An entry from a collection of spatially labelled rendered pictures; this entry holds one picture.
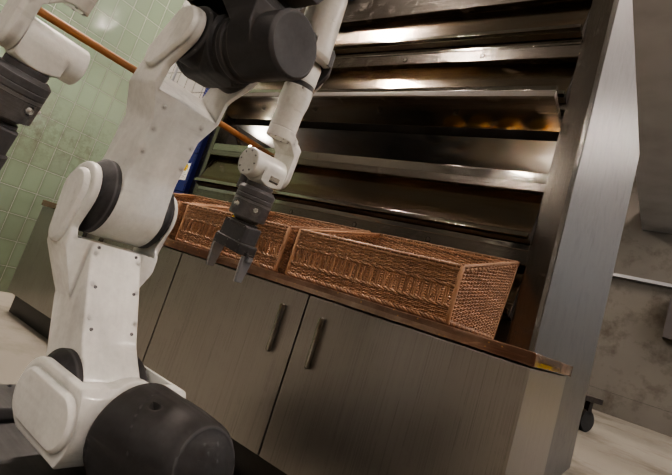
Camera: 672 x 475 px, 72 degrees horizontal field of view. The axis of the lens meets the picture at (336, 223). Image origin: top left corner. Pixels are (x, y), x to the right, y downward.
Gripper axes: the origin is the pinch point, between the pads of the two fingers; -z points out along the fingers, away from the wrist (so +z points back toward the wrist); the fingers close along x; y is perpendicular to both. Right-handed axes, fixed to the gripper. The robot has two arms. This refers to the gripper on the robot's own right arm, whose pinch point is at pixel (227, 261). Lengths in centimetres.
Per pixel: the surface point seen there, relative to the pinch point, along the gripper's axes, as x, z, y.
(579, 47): -26, 111, -91
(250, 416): -1.6, -40.6, -29.1
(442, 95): 9, 78, -75
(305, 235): 12.2, 11.3, -36.9
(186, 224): 69, -4, -37
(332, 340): -15.7, -10.7, -30.4
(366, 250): -10.4, 14.5, -37.1
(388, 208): 18, 33, -86
